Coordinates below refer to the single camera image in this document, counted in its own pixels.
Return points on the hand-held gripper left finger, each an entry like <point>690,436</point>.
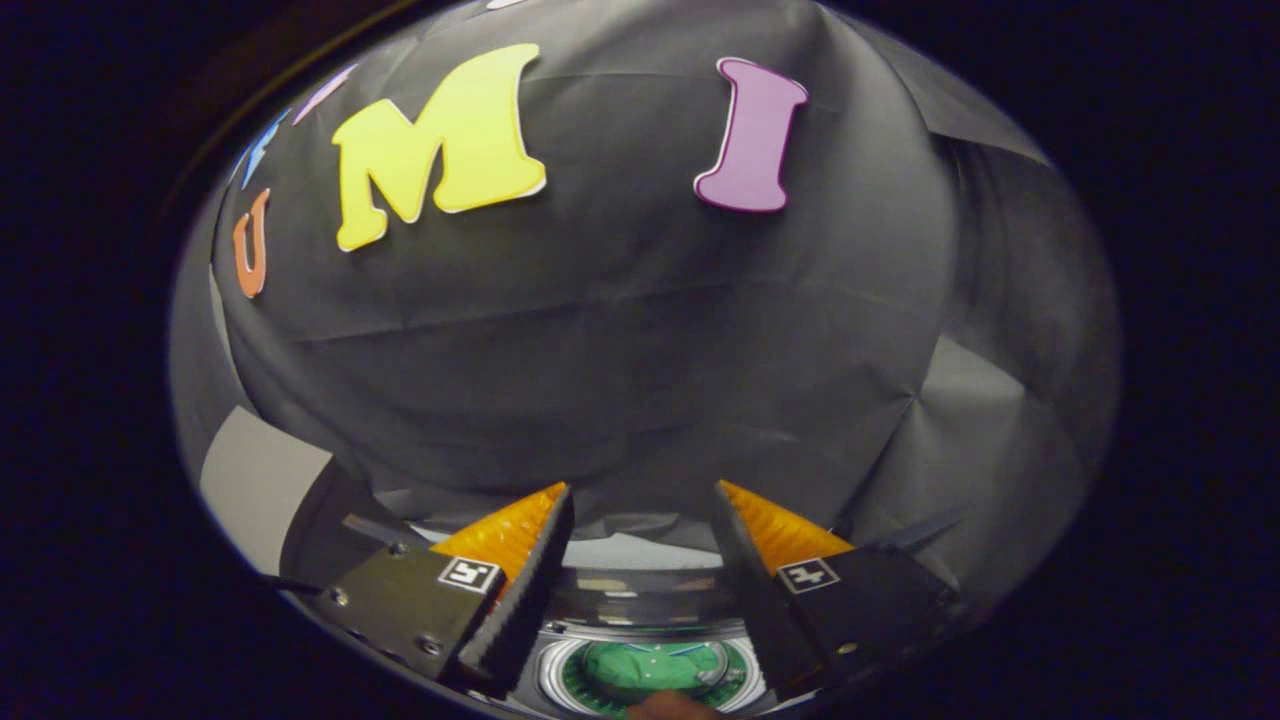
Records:
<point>410,600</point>

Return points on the grey washing machine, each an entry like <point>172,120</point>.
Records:
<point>552,672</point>

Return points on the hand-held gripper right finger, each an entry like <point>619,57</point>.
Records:
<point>870,600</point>

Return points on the black backdrop cloth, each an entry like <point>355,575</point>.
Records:
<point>620,330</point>

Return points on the green polo shirt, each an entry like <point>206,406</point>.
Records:
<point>650,665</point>

